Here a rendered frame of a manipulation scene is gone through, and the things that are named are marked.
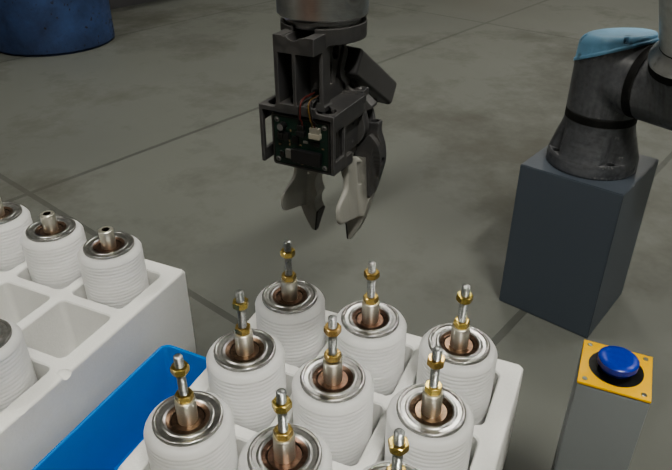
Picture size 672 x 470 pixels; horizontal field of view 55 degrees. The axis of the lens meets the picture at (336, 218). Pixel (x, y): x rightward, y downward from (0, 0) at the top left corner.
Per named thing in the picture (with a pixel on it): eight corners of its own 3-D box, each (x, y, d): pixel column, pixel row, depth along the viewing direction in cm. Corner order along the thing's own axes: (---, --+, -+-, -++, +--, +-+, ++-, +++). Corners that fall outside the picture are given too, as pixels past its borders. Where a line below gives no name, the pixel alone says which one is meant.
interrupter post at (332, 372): (318, 377, 75) (318, 356, 73) (336, 370, 76) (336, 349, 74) (328, 391, 73) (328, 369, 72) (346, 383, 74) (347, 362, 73)
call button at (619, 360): (596, 354, 69) (600, 340, 68) (636, 365, 68) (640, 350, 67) (592, 378, 66) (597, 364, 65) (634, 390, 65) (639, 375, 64)
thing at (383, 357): (402, 397, 96) (409, 300, 87) (397, 448, 88) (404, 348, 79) (339, 389, 98) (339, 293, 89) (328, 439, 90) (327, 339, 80)
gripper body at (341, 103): (259, 166, 56) (250, 27, 50) (307, 132, 63) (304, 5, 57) (337, 184, 53) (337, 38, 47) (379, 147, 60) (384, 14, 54)
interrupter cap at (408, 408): (418, 449, 66) (418, 444, 66) (384, 399, 72) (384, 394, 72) (479, 426, 69) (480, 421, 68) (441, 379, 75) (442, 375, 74)
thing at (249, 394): (225, 423, 92) (213, 324, 83) (292, 424, 92) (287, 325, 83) (212, 480, 84) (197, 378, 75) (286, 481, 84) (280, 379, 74)
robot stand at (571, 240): (538, 261, 140) (562, 133, 125) (621, 294, 130) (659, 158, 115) (498, 300, 128) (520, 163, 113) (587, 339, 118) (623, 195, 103)
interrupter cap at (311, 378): (289, 371, 76) (289, 367, 76) (345, 350, 79) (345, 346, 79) (318, 414, 70) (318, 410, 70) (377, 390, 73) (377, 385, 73)
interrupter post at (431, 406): (426, 423, 69) (429, 401, 67) (415, 408, 71) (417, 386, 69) (446, 416, 70) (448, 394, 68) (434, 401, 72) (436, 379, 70)
